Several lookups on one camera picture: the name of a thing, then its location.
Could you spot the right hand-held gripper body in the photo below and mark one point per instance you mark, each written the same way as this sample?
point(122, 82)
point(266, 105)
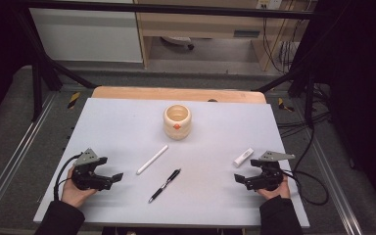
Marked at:
point(271, 178)

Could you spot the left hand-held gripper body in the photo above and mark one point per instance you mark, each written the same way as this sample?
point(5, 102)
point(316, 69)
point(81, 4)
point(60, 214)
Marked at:
point(85, 157)

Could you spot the short white tube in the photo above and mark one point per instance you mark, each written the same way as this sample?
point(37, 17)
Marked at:
point(243, 158)

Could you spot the white pen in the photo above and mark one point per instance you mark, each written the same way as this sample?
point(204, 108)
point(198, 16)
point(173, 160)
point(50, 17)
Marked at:
point(152, 160)

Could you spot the black pen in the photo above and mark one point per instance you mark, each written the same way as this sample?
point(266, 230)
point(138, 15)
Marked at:
point(164, 185)

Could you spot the person's right hand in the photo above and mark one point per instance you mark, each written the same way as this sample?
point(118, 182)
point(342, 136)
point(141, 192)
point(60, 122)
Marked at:
point(279, 192)

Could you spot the person's left hand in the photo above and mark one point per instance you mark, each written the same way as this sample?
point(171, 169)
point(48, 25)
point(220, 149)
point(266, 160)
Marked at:
point(73, 195)

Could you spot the yellow black tape strip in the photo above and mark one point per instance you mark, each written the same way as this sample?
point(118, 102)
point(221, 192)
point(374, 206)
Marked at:
point(284, 105)
point(73, 100)

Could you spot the wooden table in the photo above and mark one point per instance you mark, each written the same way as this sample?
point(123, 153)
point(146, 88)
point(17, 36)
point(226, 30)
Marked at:
point(176, 94)

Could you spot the white cabinet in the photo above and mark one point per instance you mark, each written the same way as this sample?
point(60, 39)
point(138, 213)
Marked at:
point(88, 36)

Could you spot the black curtain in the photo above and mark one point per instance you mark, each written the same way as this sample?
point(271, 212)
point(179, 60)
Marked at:
point(359, 81)
point(0, 49)

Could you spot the white chair base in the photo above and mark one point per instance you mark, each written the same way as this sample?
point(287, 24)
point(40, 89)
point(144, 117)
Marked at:
point(176, 40)

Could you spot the wooden desk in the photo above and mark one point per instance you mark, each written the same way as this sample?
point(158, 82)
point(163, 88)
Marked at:
point(202, 24)

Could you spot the aluminium rail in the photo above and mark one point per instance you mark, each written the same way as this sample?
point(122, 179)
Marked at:
point(336, 186)
point(16, 156)

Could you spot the wall socket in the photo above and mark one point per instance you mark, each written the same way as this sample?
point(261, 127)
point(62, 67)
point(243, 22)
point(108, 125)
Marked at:
point(269, 4)

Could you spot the black metal frame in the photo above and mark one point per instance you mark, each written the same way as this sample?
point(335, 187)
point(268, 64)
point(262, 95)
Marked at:
point(176, 8)

